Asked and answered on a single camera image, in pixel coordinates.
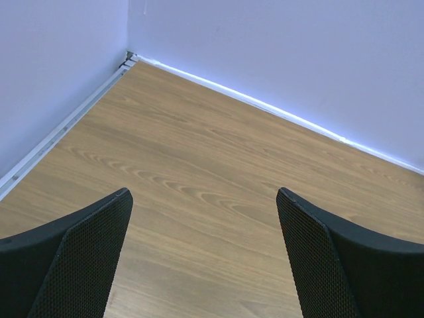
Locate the aluminium table edge rail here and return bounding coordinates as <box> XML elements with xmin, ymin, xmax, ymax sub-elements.
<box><xmin>1</xmin><ymin>52</ymin><xmax>138</xmax><ymax>200</ymax></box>

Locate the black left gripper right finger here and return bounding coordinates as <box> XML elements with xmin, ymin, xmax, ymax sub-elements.
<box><xmin>276</xmin><ymin>187</ymin><xmax>423</xmax><ymax>317</ymax></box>

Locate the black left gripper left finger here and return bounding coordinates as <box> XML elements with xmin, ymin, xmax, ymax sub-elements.
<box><xmin>1</xmin><ymin>188</ymin><xmax>133</xmax><ymax>317</ymax></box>

